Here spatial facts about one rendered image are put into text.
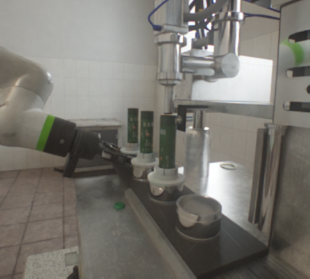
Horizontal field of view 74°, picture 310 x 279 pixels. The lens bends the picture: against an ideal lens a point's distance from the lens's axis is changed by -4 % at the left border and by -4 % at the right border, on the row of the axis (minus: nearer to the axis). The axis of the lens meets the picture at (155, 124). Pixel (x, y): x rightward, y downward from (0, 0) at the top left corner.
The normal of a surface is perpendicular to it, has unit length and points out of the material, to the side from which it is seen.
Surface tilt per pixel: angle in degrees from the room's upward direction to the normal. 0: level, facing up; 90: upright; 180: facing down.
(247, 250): 0
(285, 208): 90
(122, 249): 0
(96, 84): 90
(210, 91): 90
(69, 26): 90
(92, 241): 0
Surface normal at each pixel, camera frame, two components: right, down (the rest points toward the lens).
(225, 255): 0.02, -0.99
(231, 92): 0.39, 0.13
